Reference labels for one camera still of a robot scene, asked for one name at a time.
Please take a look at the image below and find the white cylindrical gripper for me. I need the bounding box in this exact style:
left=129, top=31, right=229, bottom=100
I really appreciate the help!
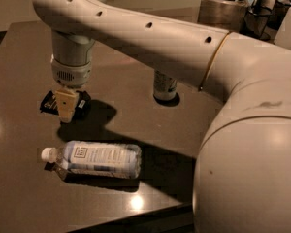
left=50, top=55, right=92, bottom=123

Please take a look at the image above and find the black rxbar chocolate wrapper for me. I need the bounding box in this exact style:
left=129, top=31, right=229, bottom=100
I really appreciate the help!
left=40, top=91, right=91, bottom=119

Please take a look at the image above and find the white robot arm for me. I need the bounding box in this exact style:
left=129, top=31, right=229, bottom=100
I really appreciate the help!
left=33, top=0, right=291, bottom=233

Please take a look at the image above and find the clear plastic water bottle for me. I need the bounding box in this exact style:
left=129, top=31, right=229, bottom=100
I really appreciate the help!
left=41, top=141, right=142, bottom=179

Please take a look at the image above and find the silver aluminium drink can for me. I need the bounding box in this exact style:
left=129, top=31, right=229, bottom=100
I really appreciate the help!
left=153, top=71, right=177, bottom=101

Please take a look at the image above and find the stainless steel dispenser base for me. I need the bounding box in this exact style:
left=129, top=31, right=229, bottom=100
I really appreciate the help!
left=197, top=0, right=246, bottom=32

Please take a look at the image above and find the black wire mesh basket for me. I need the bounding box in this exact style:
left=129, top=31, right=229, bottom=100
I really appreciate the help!
left=241, top=6, right=272, bottom=39

